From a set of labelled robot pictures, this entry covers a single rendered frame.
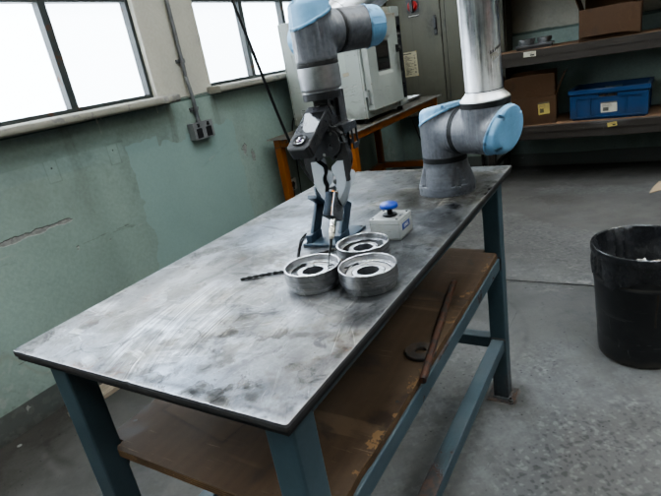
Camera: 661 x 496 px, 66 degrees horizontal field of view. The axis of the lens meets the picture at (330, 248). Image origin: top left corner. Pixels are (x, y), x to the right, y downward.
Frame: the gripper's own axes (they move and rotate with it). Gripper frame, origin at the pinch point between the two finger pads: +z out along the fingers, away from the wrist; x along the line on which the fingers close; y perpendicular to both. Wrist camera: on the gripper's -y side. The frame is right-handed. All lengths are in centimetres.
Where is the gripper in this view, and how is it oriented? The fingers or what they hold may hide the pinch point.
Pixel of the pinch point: (333, 200)
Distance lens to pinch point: 98.1
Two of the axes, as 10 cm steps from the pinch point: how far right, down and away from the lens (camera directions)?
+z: 1.6, 9.2, 3.4
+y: 4.5, -3.8, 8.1
